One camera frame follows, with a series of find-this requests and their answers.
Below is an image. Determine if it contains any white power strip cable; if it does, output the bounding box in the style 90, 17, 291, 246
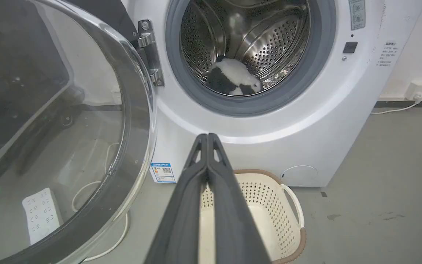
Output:
71, 142, 129, 263

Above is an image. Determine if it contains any blue energy label sticker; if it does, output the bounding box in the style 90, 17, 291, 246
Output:
150, 162, 176, 183

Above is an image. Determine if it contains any white front-load washing machine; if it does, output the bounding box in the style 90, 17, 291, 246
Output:
122, 0, 422, 187

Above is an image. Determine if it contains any round glass washing machine door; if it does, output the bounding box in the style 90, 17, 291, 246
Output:
0, 0, 158, 264

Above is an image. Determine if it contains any chrome door hinge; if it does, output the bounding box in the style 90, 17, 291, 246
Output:
133, 19, 165, 88

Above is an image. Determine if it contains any white plug cable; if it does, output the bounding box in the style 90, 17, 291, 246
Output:
370, 92, 422, 115

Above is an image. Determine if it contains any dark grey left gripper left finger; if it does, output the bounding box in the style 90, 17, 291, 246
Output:
144, 133, 208, 264

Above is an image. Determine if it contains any cream perforated laundry basket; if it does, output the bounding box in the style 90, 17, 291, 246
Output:
199, 169, 307, 264

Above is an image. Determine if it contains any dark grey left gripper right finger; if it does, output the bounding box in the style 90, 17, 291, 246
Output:
207, 133, 272, 264

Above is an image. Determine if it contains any white wall socket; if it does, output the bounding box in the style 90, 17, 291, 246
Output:
405, 81, 422, 101

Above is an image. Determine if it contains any white power strip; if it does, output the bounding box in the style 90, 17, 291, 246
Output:
22, 188, 62, 245

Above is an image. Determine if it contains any black and white plush toy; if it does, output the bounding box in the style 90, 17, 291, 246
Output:
207, 56, 263, 96

